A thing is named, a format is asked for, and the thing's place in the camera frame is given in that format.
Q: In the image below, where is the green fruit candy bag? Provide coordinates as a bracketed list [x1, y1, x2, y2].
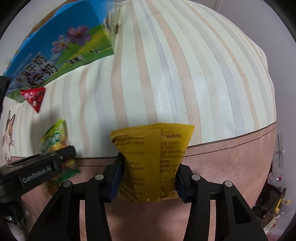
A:
[39, 119, 80, 187]

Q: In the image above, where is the yellow snack sachet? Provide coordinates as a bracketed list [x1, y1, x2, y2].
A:
[110, 123, 195, 203]

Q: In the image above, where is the red triangular snack packet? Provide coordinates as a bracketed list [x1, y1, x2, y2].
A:
[20, 87, 46, 113]

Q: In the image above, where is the cardboard box with blue print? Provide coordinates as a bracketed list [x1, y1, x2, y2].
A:
[4, 1, 120, 102]

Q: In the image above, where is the striped cream pink blanket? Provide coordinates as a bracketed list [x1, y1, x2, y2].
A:
[1, 1, 276, 206]

